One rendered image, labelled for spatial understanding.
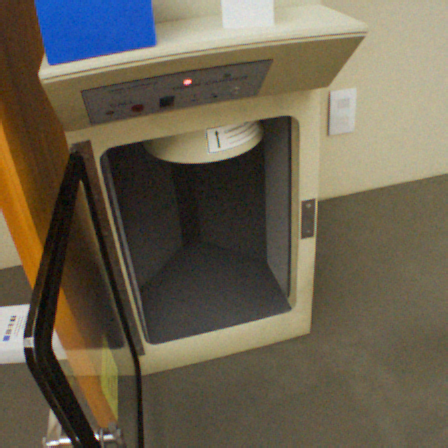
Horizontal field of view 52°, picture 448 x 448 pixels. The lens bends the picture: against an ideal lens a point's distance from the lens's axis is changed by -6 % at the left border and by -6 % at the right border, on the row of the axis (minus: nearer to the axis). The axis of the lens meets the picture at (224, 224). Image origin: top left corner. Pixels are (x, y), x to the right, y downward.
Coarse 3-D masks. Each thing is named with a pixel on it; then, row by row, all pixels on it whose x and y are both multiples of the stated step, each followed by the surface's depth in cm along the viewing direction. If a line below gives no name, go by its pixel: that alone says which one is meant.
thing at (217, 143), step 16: (208, 128) 63; (224, 128) 64; (240, 128) 65; (256, 128) 68; (144, 144) 69; (160, 144) 65; (176, 144) 64; (192, 144) 63; (208, 144) 63; (224, 144) 64; (240, 144) 65; (176, 160) 65; (192, 160) 64; (208, 160) 64
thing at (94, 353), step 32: (64, 192) 46; (96, 256) 57; (64, 288) 41; (96, 288) 54; (32, 320) 32; (64, 320) 39; (96, 320) 52; (32, 352) 31; (64, 352) 38; (96, 352) 49; (128, 352) 69; (96, 384) 47; (128, 384) 65; (64, 416) 35; (96, 416) 44; (128, 416) 60
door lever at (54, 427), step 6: (48, 420) 46; (54, 420) 46; (48, 426) 45; (54, 426) 45; (60, 426) 45; (48, 432) 44; (54, 432) 44; (60, 432) 45; (48, 438) 44; (54, 438) 44; (60, 438) 44; (66, 438) 44; (42, 444) 44; (48, 444) 43; (54, 444) 43; (60, 444) 44; (66, 444) 44
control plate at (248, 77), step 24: (192, 72) 46; (216, 72) 47; (240, 72) 48; (264, 72) 50; (96, 96) 46; (120, 96) 47; (144, 96) 49; (168, 96) 50; (216, 96) 53; (240, 96) 55; (96, 120) 51
